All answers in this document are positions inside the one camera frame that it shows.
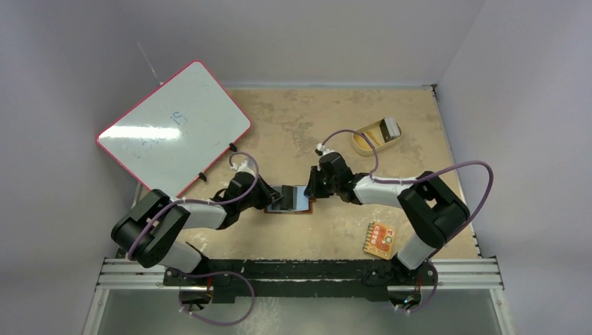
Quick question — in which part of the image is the pink framed whiteboard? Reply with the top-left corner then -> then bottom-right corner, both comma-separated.
96,61 -> 251,197

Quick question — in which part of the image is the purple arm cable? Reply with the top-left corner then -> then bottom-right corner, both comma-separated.
319,129 -> 494,260
127,152 -> 260,262

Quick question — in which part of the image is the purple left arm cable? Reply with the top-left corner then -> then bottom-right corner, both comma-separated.
127,152 -> 260,262

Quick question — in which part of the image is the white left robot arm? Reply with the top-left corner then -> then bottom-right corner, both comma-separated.
110,172 -> 283,285

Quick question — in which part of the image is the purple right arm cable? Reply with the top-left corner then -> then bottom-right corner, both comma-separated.
319,129 -> 494,260

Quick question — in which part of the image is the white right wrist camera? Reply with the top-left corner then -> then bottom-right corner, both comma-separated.
314,143 -> 334,157

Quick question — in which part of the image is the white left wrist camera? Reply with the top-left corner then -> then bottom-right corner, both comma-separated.
230,160 -> 258,177

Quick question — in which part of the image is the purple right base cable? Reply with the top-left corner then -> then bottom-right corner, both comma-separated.
393,261 -> 441,316

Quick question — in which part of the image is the orange spiral notebook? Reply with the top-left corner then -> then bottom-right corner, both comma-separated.
363,221 -> 396,260

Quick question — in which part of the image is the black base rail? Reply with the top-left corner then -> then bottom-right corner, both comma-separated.
164,256 -> 438,308

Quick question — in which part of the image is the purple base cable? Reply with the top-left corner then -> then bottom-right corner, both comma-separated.
178,271 -> 257,327
393,261 -> 441,316

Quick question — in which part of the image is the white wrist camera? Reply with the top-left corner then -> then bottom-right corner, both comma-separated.
314,143 -> 334,157
230,160 -> 258,177

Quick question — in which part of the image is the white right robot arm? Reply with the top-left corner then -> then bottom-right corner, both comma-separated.
304,150 -> 470,284

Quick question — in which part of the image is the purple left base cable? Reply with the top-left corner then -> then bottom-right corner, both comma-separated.
178,271 -> 257,327

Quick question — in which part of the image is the brown leather card holder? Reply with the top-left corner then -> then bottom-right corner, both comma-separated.
264,185 -> 313,214

